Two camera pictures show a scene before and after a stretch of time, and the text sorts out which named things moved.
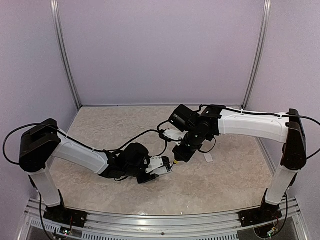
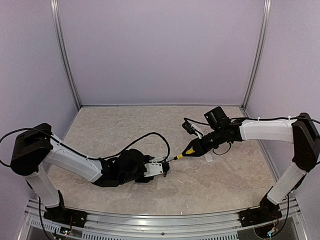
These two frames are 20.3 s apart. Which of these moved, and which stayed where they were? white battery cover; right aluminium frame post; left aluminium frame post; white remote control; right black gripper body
Moved: white remote control; right black gripper body
Stayed: white battery cover; right aluminium frame post; left aluminium frame post
